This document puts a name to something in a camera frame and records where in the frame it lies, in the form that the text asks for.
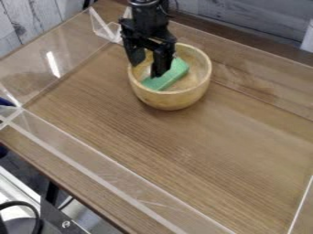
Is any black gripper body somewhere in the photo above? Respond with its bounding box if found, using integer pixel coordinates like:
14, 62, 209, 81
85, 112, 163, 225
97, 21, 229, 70
118, 4, 176, 50

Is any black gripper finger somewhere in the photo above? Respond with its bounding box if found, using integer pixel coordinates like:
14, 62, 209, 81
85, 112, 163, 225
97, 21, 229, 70
121, 36, 145, 67
149, 44, 175, 78

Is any green rectangular block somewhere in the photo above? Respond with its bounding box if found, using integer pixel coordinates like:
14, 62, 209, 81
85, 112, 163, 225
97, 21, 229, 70
140, 58, 189, 91

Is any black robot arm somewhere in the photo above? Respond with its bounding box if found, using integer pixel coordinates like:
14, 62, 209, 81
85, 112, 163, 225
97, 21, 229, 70
118, 0, 177, 78

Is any light brown wooden bowl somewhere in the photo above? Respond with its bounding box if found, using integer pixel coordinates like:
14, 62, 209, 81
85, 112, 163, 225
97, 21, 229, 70
126, 43, 212, 111

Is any black table leg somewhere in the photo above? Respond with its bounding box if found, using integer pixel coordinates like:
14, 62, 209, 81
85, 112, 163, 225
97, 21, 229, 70
45, 182, 60, 206

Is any clear acrylic enclosure wall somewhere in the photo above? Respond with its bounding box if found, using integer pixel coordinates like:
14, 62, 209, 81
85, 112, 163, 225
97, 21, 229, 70
0, 0, 313, 234

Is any black cable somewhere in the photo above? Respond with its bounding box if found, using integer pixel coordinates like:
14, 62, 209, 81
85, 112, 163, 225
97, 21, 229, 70
0, 200, 44, 234

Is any black metal bracket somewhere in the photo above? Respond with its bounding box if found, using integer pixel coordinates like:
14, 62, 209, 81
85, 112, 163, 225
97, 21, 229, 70
40, 200, 90, 234

